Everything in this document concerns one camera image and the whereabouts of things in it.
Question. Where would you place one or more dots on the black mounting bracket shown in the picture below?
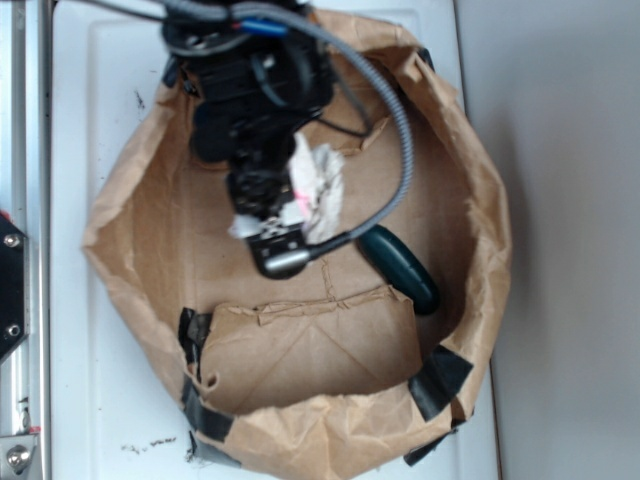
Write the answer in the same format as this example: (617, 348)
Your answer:
(14, 295)

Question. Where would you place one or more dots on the white paper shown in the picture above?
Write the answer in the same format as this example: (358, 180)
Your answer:
(315, 204)

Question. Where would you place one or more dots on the black tape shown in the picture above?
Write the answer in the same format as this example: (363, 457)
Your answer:
(425, 55)
(440, 379)
(206, 424)

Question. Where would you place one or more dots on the black tape lower left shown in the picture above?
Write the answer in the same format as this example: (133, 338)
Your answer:
(206, 424)

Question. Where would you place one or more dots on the white plastic tray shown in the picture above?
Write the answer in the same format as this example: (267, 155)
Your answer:
(111, 416)

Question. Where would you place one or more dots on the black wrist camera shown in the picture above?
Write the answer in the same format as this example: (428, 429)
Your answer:
(280, 253)

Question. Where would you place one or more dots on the aluminium frame rail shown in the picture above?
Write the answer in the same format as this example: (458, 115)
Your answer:
(26, 55)

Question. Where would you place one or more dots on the brown paper bag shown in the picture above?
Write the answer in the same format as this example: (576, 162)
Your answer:
(313, 369)

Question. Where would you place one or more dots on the dark green oval object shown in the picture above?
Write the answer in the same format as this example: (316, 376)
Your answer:
(400, 267)

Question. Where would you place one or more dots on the black tape upper right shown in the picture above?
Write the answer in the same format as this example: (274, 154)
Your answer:
(425, 55)

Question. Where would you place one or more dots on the black tape lower right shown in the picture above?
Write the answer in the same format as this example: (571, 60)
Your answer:
(440, 379)

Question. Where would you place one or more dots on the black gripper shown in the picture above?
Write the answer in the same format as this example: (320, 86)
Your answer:
(259, 82)

